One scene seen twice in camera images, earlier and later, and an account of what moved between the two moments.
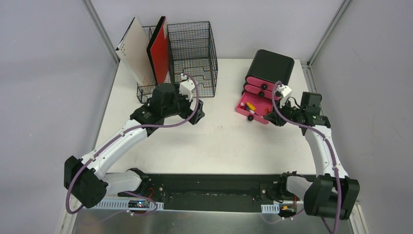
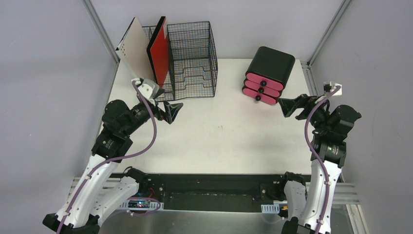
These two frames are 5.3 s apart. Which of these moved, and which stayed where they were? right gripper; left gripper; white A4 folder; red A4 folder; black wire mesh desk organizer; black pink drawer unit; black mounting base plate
Moved: black pink drawer unit; right gripper; left gripper
Stayed: black wire mesh desk organizer; white A4 folder; black mounting base plate; red A4 folder
